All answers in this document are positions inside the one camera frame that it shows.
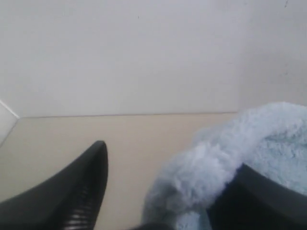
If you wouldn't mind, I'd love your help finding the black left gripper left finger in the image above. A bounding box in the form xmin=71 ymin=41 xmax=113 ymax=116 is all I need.
xmin=0 ymin=141 xmax=108 ymax=230

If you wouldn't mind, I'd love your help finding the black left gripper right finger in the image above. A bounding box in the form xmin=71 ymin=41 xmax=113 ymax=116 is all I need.
xmin=208 ymin=164 xmax=307 ymax=230

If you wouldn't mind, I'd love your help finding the light blue fleece towel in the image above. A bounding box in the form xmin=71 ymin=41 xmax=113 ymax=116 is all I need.
xmin=142 ymin=102 xmax=307 ymax=230

